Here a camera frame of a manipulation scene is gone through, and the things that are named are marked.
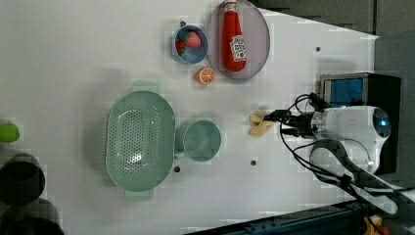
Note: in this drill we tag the peeled banana toy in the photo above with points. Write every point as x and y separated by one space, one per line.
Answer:
260 126

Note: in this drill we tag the grey round plate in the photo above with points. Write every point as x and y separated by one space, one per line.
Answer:
256 35

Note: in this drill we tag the black toaster oven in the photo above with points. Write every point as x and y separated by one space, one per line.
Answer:
368 89

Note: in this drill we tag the blue bowl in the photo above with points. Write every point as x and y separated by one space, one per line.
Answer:
185 55

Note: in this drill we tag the green ball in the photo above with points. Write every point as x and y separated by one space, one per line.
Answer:
9 133

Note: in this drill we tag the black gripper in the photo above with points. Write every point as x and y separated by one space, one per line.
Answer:
298 126

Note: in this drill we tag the green perforated colander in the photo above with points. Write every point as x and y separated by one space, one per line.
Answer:
140 141

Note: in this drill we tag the red ketchup bottle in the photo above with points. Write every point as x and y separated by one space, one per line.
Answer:
233 48

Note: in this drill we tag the yellow object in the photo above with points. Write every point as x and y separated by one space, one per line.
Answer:
375 226

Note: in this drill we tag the orange slice toy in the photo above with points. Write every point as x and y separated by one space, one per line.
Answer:
205 76

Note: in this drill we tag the blue table frame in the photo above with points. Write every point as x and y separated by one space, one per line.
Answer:
338 219

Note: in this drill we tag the green mug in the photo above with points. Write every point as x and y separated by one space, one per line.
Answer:
199 141

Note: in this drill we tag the black round object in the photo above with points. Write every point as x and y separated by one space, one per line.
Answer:
22 180
37 218

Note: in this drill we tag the black round object upper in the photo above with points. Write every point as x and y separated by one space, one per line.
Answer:
37 218

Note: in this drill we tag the red strawberry toy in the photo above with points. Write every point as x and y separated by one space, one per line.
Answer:
192 40

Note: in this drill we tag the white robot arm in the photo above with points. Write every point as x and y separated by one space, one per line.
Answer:
346 152

